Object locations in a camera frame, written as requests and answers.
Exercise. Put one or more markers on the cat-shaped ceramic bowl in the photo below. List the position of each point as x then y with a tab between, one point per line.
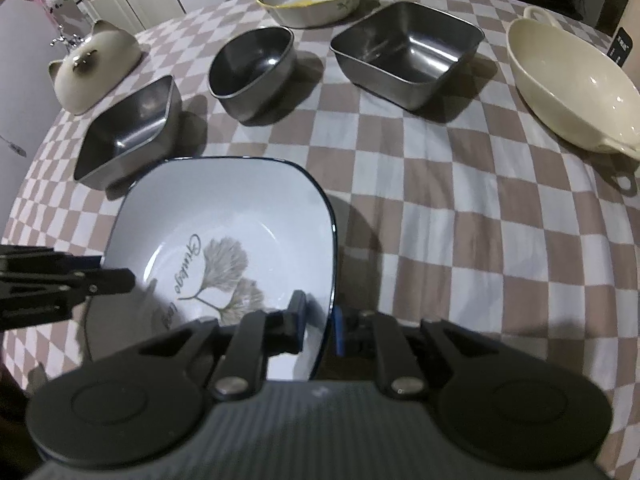
87	72

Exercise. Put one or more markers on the rounded steel bowl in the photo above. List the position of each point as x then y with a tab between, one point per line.
250	65

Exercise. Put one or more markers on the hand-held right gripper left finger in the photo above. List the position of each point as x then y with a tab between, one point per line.
298	312

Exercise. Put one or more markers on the chrome faucet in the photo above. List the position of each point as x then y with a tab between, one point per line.
67	40

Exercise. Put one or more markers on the white square plate blue rim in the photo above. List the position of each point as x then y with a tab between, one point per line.
200	210

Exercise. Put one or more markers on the dark cardboard box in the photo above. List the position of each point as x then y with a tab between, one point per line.
627	30

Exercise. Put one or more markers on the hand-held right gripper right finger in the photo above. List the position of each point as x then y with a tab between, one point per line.
340	332

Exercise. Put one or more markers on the checkered tablecloth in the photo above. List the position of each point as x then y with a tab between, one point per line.
450	210

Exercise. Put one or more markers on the small square steel bowl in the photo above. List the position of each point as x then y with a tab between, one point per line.
125	135

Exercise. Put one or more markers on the large square steel bowl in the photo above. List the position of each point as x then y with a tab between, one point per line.
405	55

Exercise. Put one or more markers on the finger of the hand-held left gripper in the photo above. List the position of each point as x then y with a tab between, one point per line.
45	260
107	281

